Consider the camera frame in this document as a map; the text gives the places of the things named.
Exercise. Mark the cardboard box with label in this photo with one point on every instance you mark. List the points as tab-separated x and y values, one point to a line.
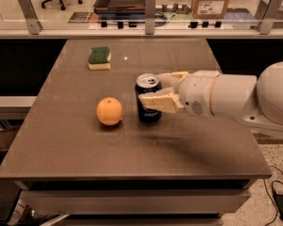
209	9

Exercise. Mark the green yellow sponge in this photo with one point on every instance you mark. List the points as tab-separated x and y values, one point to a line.
99	58

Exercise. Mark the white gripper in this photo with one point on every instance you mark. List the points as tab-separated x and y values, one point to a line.
196	89

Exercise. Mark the blue pepsi can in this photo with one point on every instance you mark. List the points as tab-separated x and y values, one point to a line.
147	82

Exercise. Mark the left metal glass bracket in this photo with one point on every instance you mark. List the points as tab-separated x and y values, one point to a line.
32	21

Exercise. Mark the metal glass bracket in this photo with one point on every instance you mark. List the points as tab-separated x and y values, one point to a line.
150	17
265	15
32	21

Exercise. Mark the orange fruit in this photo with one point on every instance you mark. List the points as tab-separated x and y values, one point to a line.
109	111

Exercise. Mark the grey tray on cart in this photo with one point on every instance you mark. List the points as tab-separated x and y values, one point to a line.
122	0

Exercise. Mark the middle metal glass bracket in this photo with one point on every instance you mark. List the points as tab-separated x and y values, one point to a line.
150	17

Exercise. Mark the right metal glass bracket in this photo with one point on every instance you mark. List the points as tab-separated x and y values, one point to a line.
265	15

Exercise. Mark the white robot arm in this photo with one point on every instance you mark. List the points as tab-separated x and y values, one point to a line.
254	101

